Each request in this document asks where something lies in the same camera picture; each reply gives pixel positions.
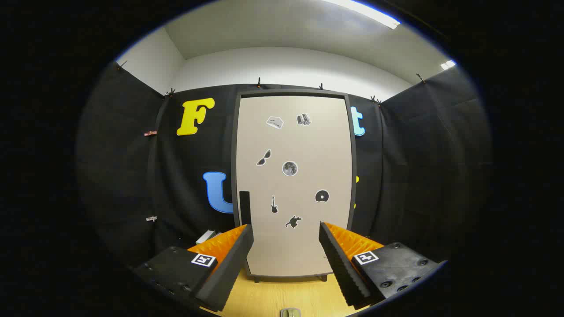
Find long ceiling light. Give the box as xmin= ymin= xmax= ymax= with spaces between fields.
xmin=324 ymin=0 xmax=401 ymax=30

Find black door handle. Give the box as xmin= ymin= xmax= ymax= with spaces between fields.
xmin=239 ymin=191 xmax=252 ymax=226

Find black backdrop cloth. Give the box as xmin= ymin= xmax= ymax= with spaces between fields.
xmin=75 ymin=62 xmax=492 ymax=269

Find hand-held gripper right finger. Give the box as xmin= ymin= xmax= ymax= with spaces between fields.
xmin=318 ymin=221 xmax=441 ymax=310

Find grey cabinet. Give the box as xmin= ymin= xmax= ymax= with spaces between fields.
xmin=231 ymin=89 xmax=357 ymax=282

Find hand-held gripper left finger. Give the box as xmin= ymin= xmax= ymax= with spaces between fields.
xmin=132 ymin=224 xmax=255 ymax=312

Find beige cabinet door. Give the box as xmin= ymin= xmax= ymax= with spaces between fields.
xmin=236 ymin=96 xmax=354 ymax=277

